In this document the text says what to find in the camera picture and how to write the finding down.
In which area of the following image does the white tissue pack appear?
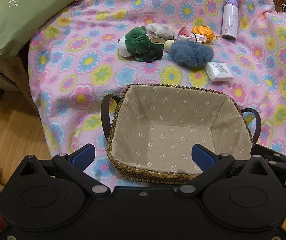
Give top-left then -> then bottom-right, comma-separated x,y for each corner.
205,62 -> 233,82

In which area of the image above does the blue fluffy scrunchie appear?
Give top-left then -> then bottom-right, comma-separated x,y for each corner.
169,40 -> 214,68

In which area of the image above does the black cylindrical foam object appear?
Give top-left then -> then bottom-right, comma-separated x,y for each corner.
143,46 -> 164,63

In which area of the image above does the cream foam ball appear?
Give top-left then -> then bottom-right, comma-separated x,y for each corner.
164,40 -> 176,53

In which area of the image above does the pink white cloth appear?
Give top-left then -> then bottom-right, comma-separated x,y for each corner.
177,26 -> 207,43

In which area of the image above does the orange satin pouch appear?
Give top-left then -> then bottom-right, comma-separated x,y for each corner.
192,25 -> 219,43

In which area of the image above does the green tape roll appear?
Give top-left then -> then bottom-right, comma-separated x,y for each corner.
150,37 -> 166,49

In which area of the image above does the white fluffy plush toy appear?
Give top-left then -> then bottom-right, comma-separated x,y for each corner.
146,23 -> 174,40

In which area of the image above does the woven basket with fabric liner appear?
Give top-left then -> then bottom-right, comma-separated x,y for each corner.
100,84 -> 262,184

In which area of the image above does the pink floral fleece blanket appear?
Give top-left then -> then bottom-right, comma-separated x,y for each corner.
27,0 -> 286,190

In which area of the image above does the lavender white water bottle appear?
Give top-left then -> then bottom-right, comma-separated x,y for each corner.
221,0 -> 238,41

